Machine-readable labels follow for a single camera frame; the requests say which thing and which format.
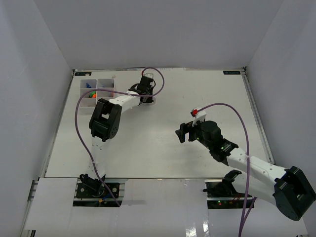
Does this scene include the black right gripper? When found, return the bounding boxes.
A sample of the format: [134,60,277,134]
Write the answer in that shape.
[175,118,212,151]

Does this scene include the clear tape roll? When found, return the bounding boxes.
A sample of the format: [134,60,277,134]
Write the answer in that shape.
[147,97,156,105]

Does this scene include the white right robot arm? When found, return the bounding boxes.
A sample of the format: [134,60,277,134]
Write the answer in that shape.
[175,121,316,221]

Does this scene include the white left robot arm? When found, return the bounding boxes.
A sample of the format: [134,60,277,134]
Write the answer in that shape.
[86,76,156,197]

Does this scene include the white compartment organizer box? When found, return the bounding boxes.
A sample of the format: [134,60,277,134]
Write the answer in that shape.
[79,79,115,114]

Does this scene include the black logo label left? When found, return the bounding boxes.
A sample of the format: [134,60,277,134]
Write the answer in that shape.
[75,72,92,77]

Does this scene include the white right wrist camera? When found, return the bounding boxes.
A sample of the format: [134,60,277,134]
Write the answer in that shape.
[191,106,206,126]

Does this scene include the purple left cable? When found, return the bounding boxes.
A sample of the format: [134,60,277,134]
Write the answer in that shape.
[75,67,165,207]

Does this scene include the purple cable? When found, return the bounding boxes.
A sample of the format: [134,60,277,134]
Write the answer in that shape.
[75,67,165,207]
[197,103,257,237]

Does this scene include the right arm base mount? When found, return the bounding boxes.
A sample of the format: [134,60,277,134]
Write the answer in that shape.
[203,170,244,210]

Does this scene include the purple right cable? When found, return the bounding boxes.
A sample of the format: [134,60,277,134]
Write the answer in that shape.
[197,103,257,237]

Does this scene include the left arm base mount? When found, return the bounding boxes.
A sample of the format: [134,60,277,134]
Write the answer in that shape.
[73,174,119,207]

